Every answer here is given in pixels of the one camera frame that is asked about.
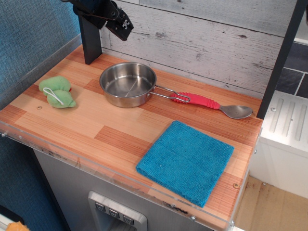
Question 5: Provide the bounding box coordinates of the clear acrylic edge guard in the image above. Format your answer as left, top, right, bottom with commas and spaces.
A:
0, 116, 262, 231

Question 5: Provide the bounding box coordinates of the dark grey left post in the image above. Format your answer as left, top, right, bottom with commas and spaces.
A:
78, 16, 102, 64

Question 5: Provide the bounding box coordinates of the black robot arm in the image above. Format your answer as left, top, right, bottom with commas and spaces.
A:
68, 0, 134, 41

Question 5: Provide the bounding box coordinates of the green plush toy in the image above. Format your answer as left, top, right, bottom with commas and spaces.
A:
38, 76, 76, 108

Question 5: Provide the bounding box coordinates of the yellow object at corner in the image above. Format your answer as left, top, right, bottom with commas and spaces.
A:
6, 222, 30, 231

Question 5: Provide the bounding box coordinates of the blue cloth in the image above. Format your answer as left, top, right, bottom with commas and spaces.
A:
136, 121, 234, 207

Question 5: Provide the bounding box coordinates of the silver button panel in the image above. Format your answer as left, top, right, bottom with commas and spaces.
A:
88, 191, 148, 231

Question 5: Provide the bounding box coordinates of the stainless steel pot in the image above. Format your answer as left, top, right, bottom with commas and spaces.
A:
99, 62, 191, 108

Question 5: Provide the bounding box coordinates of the dark grey post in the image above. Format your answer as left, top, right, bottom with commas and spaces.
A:
78, 16, 102, 64
257, 0, 308, 119

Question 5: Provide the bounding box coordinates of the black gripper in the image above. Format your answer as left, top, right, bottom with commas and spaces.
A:
105, 9, 134, 41

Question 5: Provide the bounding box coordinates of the dark grey right post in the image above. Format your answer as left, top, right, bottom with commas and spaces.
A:
257, 0, 308, 119

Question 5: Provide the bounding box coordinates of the white toy sink unit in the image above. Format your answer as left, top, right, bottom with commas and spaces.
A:
250, 91, 308, 197

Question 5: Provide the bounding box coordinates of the red handled metal spoon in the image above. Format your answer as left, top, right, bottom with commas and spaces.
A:
170, 92, 253, 119

